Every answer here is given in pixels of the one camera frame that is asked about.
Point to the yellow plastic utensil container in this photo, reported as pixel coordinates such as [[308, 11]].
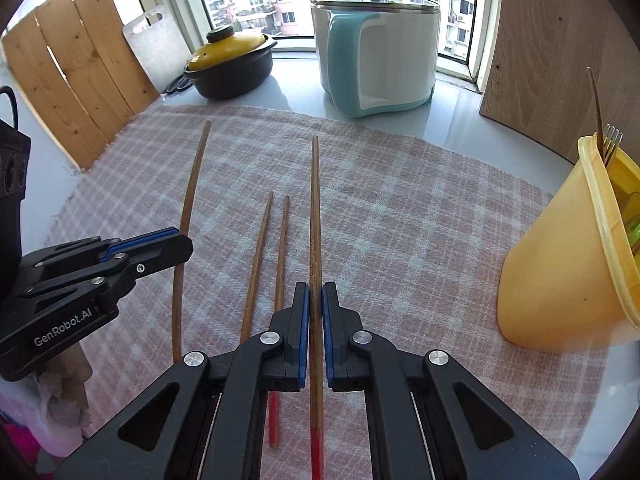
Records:
[[550, 270]]

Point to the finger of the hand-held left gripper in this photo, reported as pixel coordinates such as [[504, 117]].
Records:
[[165, 252], [140, 240]]

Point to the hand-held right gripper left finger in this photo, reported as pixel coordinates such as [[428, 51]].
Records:
[[301, 340]]

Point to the white window frame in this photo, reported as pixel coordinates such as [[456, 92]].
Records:
[[487, 15]]

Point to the yellow clay pot lid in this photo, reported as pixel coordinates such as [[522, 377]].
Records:
[[225, 50]]

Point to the light wood board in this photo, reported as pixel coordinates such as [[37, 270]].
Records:
[[540, 50]]

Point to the wooden plank panel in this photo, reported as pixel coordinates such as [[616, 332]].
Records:
[[85, 70]]

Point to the white cutting board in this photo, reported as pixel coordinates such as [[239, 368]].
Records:
[[160, 45]]

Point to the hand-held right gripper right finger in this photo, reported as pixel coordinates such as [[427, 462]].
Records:
[[327, 340]]

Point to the teal and white electric pot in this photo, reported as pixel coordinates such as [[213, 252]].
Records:
[[390, 60]]

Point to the metal fork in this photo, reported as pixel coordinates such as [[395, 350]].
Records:
[[611, 147]]

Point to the black clay pot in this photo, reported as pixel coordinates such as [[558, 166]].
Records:
[[235, 77]]

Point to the person's left hand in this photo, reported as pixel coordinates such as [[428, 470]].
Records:
[[70, 390]]

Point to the green plastic utensil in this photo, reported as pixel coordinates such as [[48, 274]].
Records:
[[635, 232]]

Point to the black scissors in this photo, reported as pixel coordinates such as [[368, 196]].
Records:
[[177, 85]]

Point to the pink plaid cloth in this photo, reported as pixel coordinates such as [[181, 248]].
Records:
[[400, 220]]

